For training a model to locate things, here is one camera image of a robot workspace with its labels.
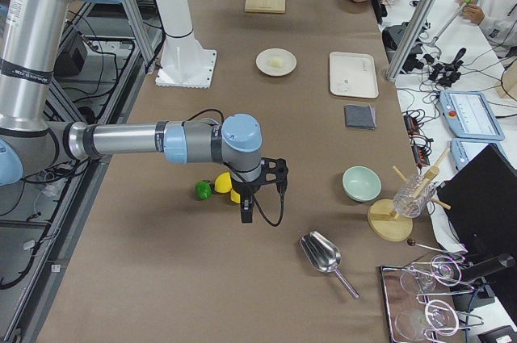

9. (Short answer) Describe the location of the yellow lemon upper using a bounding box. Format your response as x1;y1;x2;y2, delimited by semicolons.
214;172;233;194

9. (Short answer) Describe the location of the clear glass cup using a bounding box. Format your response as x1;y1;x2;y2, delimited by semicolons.
393;174;436;218

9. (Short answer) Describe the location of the aluminium frame post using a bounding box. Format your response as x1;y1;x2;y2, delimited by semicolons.
385;0;435;83

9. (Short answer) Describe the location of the grey folded cloth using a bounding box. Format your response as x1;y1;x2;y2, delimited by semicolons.
344;104;376;130

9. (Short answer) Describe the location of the yellow lemon lower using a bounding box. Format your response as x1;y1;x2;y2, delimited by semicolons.
230;189;241;204

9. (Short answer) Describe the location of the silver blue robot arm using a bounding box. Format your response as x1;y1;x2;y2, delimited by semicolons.
1;0;288;223

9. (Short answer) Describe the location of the blue teach pendant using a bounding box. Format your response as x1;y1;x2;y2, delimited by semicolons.
439;90;505;141
450;138;506;171

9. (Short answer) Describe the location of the round white plate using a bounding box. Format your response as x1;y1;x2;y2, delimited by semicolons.
255;48;297;77

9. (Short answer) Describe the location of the yellow lemon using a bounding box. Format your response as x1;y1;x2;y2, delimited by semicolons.
214;172;233;194
230;189;241;204

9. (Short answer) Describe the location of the black monitor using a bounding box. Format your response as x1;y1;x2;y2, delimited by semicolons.
438;144;516;257

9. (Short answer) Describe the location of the beige rectangular tray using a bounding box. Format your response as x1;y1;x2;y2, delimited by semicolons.
329;52;379;99

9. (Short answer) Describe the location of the white bun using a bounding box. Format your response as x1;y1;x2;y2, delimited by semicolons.
268;56;284;69

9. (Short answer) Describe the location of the green pepper toy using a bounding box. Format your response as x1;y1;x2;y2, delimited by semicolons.
195;180;212;200

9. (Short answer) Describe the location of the mint green bowl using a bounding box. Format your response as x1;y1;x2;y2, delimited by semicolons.
342;166;381;203

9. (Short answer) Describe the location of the blue teach pendant lower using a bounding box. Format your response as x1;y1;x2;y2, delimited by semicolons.
450;138;506;171

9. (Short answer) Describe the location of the blue teach pendant upper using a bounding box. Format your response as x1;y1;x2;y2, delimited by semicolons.
439;90;505;141

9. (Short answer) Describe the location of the metal glass rack tray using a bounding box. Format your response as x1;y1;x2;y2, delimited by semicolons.
379;254;484;342

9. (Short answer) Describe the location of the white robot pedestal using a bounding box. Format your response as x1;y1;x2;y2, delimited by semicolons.
155;0;216;89

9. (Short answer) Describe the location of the metal scoop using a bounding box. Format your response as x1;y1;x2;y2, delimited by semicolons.
300;231;359;299

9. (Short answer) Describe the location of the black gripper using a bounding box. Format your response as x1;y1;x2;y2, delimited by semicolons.
232;157;288;224

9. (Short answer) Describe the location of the wooden cup stand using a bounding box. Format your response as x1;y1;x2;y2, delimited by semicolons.
368;148;452;241

